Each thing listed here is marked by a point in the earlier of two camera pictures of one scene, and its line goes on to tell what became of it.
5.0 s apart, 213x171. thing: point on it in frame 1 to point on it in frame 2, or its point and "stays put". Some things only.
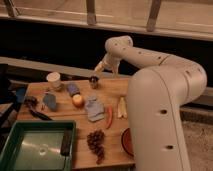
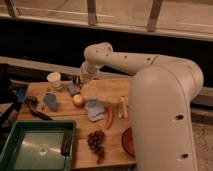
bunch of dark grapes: (95, 141) stays put
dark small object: (30, 101) stays put
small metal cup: (93, 80) to (76, 80)
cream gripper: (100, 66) to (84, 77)
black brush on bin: (66, 142) stays put
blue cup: (50, 101) stays put
